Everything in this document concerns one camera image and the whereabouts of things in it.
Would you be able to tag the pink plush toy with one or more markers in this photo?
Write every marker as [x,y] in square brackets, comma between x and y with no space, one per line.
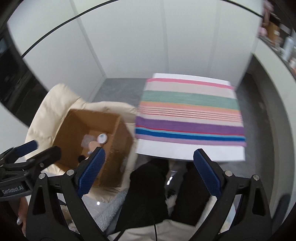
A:
[266,14]

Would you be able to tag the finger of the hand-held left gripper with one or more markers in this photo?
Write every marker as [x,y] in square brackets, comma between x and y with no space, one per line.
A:
[52,154]
[27,146]

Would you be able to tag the cream fur trim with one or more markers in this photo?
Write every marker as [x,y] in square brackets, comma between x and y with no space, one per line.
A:
[174,201]

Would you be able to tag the dark glass panel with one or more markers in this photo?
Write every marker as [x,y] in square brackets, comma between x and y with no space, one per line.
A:
[13,81]

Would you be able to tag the striped cloth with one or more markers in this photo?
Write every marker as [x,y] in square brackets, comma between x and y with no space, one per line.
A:
[185,126]

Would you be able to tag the brown cardboard box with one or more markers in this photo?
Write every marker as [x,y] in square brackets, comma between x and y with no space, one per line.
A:
[69,129]

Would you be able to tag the person's left hand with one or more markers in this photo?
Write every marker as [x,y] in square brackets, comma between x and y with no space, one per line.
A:
[23,208]

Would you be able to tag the light grey fleece jacket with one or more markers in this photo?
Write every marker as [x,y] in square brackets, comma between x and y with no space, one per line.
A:
[108,213]

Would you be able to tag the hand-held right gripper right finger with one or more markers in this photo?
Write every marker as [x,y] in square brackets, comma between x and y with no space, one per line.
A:
[207,172]

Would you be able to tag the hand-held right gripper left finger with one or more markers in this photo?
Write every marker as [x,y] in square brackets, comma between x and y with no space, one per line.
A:
[91,171]

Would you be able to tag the cream padded chair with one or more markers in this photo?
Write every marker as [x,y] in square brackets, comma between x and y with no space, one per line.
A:
[46,109]

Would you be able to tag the person's black pants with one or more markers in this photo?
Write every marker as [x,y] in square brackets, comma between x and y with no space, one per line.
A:
[143,197]

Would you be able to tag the white bottle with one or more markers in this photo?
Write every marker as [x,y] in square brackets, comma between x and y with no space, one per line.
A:
[288,48]

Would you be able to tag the small clear container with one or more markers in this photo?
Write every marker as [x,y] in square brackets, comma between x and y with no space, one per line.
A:
[87,140]

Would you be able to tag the white round compact green logo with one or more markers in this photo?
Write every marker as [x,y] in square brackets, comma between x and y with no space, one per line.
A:
[102,138]

